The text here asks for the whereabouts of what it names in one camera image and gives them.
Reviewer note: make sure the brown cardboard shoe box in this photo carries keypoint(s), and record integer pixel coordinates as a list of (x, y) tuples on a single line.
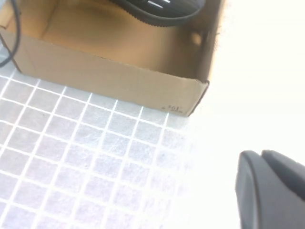
[(107, 78)]

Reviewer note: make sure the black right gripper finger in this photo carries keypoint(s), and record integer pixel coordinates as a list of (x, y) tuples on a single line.
[(269, 190)]

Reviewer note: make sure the black mesh sneaker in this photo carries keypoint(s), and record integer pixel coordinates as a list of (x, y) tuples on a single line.
[(166, 14)]

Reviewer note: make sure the grey checked tablecloth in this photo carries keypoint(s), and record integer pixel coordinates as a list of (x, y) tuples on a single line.
[(71, 155)]

